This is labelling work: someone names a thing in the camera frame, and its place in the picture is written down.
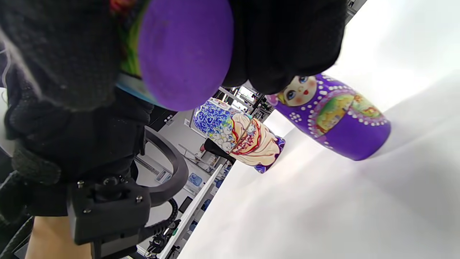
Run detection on large cream Russian doll bottom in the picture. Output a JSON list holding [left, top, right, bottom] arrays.
[[216, 113, 286, 174]]

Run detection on black VR controller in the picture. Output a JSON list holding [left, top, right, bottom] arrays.
[[144, 126, 189, 208]]

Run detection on medium light-blue nesting doll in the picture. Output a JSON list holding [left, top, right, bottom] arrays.
[[110, 0, 235, 111]]

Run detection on person's left forearm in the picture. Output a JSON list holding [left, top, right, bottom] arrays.
[[24, 216, 92, 259]]

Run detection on person's right hand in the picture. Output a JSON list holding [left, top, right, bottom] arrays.
[[0, 0, 347, 109]]

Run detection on black wrist strap unit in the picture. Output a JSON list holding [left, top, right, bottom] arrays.
[[0, 215, 35, 259]]

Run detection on small purple nesting doll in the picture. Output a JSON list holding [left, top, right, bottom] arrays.
[[266, 74, 356, 139], [313, 94, 391, 161]]

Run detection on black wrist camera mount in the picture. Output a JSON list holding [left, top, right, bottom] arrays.
[[68, 176, 151, 259]]

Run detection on person's left hand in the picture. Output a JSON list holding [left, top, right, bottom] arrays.
[[0, 82, 156, 224]]

